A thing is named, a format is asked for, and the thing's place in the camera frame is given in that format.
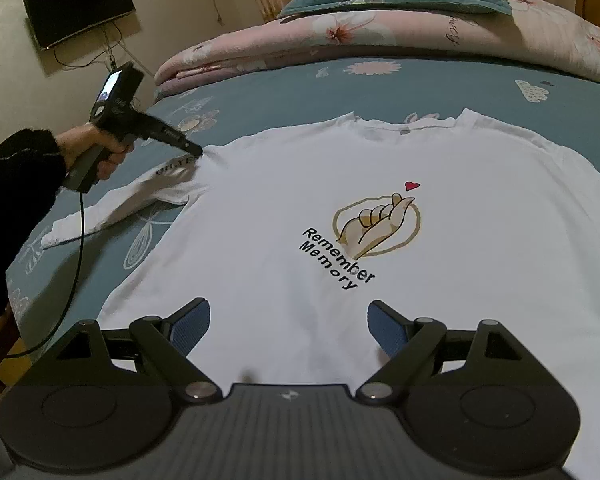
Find black wall television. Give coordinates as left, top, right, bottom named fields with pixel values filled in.
left=22, top=0, right=136, bottom=52

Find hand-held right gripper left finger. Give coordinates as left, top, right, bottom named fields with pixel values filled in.
left=45, top=297, right=221, bottom=403

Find white printed t-shirt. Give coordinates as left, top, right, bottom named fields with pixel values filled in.
left=42, top=109, right=600, bottom=480

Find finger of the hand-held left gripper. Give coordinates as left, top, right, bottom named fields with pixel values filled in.
left=177, top=137, right=204, bottom=161

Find person's left hand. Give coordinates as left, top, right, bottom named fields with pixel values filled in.
left=60, top=124, right=135, bottom=181

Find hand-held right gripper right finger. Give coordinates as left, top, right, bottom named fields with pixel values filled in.
left=357, top=300, right=536, bottom=405

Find television cables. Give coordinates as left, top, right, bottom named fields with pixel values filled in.
left=55, top=20, right=146, bottom=81

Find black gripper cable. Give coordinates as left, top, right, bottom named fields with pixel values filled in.
left=0, top=192, right=86, bottom=361

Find folded pink floral quilt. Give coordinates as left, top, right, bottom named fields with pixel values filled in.
left=155, top=0, right=600, bottom=101

